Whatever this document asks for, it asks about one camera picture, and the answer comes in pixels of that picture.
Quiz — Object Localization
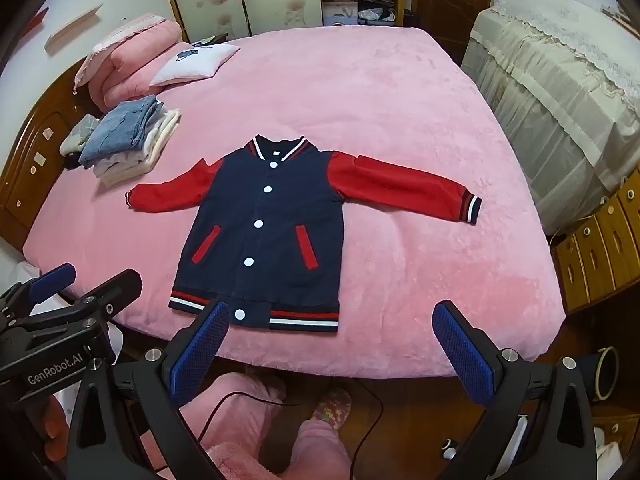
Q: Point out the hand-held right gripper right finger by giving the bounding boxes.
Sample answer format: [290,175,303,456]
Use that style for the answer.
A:
[431,300,598,480]

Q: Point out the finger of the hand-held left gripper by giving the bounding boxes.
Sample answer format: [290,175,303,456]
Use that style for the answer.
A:
[27,268,144,335]
[0,262,77,318]

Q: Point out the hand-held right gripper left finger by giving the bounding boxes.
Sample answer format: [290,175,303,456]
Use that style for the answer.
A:
[67,299,231,480]

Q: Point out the navy and red baseball jacket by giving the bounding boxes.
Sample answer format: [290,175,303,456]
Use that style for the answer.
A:
[125,134,483,333]

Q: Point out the folded white clothes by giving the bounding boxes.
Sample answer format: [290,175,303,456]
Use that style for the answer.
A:
[95,107,181,189]

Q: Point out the person's left hand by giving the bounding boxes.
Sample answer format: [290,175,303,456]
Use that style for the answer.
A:
[42,394,75,457]

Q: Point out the person's pink pyjama legs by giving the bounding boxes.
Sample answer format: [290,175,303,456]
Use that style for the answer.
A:
[150,377,386,480]

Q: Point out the person's left leg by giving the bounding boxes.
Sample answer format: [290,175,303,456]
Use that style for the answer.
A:
[150,372,288,480]

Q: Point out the person's leg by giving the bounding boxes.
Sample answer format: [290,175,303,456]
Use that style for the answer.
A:
[284,417,352,480]
[150,372,288,480]

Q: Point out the person's pink fleece robe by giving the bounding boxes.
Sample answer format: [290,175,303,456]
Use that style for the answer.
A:
[202,440,262,480]

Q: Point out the wooden headboard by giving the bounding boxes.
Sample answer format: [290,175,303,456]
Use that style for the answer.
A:
[0,55,109,254]

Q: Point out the folded grey cloth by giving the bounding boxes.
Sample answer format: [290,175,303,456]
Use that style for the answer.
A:
[59,114,104,157]

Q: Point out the person's right leg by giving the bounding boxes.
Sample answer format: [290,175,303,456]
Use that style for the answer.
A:
[284,417,352,480]

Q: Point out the folded blue jeans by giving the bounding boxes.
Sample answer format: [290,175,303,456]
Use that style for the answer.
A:
[78,95,164,170]

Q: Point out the wooden drawer cabinet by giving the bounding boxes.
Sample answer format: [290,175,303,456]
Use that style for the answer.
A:
[550,167,640,317]

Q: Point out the folded pink quilt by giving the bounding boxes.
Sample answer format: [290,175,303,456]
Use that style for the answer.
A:
[74,12,184,113]

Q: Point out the small white printed pillow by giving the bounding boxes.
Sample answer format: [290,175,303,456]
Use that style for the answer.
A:
[148,43,240,87]

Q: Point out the pink bed blanket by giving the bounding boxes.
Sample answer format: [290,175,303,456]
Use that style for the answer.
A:
[22,27,567,380]

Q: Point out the brown wooden door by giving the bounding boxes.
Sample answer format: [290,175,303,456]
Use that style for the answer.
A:
[400,0,499,64]

